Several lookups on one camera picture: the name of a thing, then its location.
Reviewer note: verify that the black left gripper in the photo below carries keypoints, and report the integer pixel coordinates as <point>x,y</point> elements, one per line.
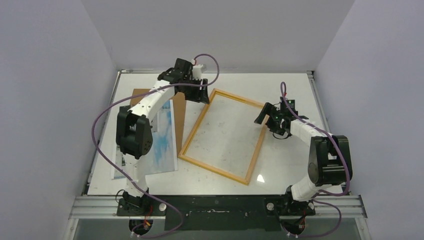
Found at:
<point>201,95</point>

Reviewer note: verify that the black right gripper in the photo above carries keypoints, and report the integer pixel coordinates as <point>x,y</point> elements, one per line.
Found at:
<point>273,117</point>

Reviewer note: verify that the clear glass sheet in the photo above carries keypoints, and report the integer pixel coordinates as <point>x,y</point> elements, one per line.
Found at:
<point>225,132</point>

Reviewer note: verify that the yellow wooden picture frame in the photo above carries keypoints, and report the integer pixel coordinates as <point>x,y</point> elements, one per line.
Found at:
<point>212,169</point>

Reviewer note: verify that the printed building photo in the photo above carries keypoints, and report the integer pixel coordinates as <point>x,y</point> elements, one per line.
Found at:
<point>162,157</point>

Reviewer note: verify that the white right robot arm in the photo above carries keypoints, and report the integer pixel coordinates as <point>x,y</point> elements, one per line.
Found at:
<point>329,158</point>

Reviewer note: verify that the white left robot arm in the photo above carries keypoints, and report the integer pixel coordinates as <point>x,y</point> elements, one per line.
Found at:
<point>134,134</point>

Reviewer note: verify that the brown cardboard backing board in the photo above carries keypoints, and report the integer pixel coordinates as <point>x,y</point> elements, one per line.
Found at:
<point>179,108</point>

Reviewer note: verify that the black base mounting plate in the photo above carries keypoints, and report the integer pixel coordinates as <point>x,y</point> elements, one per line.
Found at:
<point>214,212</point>

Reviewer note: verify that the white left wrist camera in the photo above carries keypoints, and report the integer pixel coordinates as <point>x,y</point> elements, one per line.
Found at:
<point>197,69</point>

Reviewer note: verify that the aluminium front rail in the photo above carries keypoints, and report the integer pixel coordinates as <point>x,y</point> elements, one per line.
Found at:
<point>106,207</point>

